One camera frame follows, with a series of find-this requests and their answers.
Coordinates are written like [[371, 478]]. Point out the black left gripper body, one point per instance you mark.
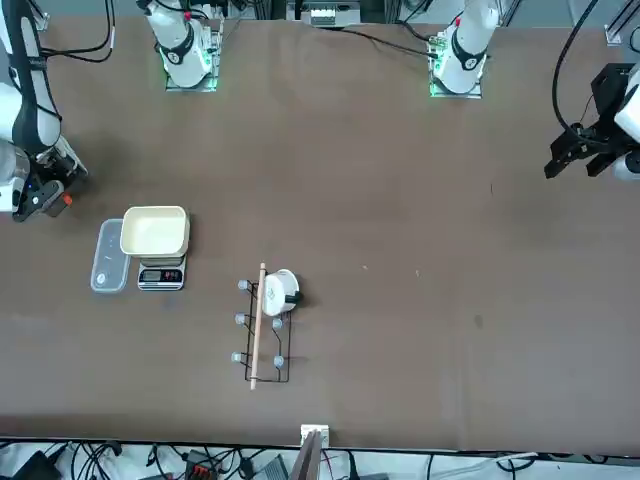
[[607, 95]]

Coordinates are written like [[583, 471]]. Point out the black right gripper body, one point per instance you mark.
[[30, 202]]

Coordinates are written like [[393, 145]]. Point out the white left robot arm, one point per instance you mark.
[[465, 50]]

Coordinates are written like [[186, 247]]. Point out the white digital kitchen scale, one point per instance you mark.
[[160, 275]]

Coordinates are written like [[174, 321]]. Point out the clear plastic container lid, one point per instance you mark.
[[107, 260]]

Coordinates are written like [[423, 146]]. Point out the cream plastic container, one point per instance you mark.
[[155, 230]]

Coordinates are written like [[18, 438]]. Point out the white cup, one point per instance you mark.
[[277, 292]]

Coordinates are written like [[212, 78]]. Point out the black power adapter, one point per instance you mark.
[[35, 467]]

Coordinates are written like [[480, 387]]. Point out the grey socket block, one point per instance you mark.
[[322, 16]]

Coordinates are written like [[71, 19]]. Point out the black power strip red switches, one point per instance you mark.
[[200, 470]]

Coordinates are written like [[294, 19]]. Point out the aluminium rail bracket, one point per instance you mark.
[[40, 21], [614, 34]]

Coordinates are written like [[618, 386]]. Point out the white post bracket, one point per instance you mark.
[[325, 432]]

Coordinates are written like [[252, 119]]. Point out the aluminium camera post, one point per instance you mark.
[[307, 460]]

